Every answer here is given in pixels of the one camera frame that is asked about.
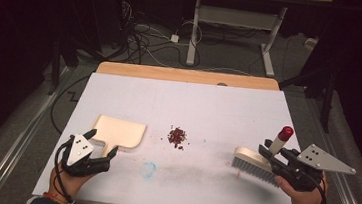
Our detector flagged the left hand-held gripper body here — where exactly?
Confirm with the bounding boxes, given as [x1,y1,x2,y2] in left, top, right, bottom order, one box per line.
[59,132,113,180]

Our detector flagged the pile of red crumbs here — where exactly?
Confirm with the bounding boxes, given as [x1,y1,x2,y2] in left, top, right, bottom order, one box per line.
[165,125,189,152]

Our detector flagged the person's right hand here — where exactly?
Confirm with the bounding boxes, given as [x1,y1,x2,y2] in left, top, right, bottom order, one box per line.
[272,167,332,204]

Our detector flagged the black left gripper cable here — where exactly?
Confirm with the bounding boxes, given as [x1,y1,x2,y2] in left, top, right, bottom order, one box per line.
[50,135,83,204]

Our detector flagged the black floor cable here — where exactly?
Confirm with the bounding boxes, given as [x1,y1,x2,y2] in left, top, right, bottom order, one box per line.
[47,72,91,137]

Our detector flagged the black metal stand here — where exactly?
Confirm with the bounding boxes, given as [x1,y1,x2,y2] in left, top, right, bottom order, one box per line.
[275,55,340,135]
[46,35,83,99]

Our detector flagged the person's left hand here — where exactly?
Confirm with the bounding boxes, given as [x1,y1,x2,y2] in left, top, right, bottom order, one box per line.
[48,164,96,204]

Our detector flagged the beige dustpan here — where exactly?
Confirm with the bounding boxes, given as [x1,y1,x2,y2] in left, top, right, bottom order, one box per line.
[89,113,148,162]

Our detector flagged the metal floor rail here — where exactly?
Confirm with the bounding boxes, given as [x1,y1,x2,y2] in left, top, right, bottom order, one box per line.
[296,93,362,204]
[0,59,70,204]

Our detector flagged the red bracelet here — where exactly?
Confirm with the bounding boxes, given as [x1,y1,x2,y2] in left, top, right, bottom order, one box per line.
[42,191,62,203]

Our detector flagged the white brush with red-tipped handle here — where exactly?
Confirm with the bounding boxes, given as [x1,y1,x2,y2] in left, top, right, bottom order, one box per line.
[229,120,295,190]

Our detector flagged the white-framed desk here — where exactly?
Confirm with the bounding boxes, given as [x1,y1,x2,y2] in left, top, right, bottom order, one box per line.
[171,0,334,84]

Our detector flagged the tangle of black floor cables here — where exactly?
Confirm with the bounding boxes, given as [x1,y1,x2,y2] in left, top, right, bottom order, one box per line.
[106,0,207,72]

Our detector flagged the white table mat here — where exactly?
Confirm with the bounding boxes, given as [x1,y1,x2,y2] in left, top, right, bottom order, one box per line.
[31,67,314,204]

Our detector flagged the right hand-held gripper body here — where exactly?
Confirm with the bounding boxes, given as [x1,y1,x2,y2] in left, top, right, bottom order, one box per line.
[269,140,359,197]

